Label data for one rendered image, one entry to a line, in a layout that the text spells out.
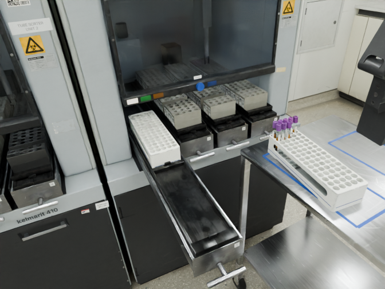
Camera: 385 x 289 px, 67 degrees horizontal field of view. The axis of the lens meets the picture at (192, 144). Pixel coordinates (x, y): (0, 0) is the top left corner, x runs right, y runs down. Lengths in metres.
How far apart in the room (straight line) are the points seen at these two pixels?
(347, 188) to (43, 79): 0.87
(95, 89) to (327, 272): 1.12
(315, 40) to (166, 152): 2.29
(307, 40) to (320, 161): 2.13
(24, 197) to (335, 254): 1.22
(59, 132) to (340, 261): 1.20
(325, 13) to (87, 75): 2.38
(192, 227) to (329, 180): 0.37
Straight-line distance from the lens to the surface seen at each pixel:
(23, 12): 0.93
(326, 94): 3.38
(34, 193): 1.05
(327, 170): 0.85
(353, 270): 1.43
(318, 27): 2.97
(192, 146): 1.08
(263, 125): 1.21
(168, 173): 0.93
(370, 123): 0.33
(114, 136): 1.07
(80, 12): 0.93
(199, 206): 0.81
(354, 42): 3.27
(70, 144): 1.06
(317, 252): 1.44
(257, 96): 1.23
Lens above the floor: 1.39
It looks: 34 degrees down
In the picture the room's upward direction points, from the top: 4 degrees counter-clockwise
